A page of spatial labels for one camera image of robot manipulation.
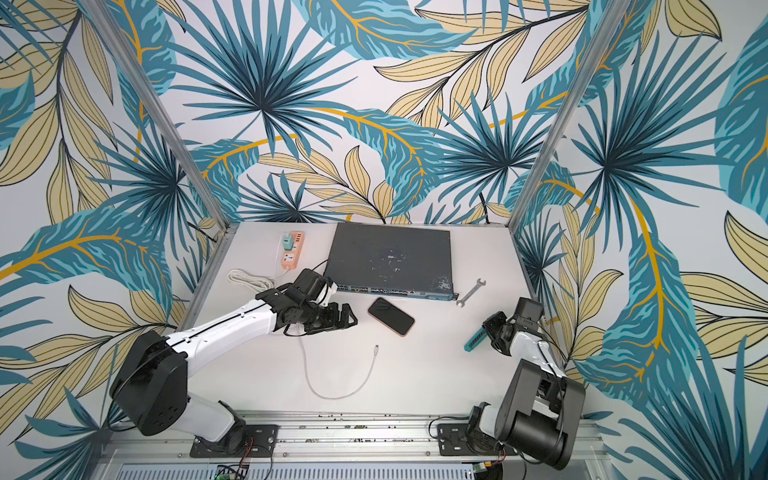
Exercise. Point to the grey blue network switch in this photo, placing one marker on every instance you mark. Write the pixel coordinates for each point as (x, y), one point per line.
(392, 261)

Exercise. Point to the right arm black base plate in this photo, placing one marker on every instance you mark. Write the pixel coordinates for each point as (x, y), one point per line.
(457, 439)

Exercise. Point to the aluminium frame post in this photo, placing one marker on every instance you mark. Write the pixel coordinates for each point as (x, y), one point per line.
(113, 37)
(598, 46)

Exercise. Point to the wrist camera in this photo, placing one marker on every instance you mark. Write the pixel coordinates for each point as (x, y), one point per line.
(313, 286)
(527, 315)

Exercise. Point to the right aluminium frame post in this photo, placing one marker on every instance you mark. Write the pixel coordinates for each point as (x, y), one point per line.
(598, 46)

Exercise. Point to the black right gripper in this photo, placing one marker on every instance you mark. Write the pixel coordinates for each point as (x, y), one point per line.
(495, 330)

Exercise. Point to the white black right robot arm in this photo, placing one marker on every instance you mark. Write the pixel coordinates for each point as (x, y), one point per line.
(541, 409)

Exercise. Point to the orange power strip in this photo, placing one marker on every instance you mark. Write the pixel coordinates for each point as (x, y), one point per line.
(292, 244)

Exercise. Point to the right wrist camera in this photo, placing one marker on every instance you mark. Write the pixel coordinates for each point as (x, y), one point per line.
(527, 315)

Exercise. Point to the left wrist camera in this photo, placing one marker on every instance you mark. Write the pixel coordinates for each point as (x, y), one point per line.
(313, 286)

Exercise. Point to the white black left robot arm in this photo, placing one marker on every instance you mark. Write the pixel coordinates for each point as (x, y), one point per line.
(151, 387)

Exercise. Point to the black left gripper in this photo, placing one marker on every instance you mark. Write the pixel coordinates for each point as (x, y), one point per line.
(334, 321)

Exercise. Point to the aluminium front rail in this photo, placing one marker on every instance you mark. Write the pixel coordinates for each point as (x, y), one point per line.
(305, 437)

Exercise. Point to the left aluminium frame post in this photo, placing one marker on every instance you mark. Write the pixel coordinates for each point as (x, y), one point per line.
(113, 37)

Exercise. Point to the black phone pink case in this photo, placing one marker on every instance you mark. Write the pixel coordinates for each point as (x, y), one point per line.
(391, 316)

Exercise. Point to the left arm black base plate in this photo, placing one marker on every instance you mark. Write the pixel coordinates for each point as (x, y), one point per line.
(250, 440)

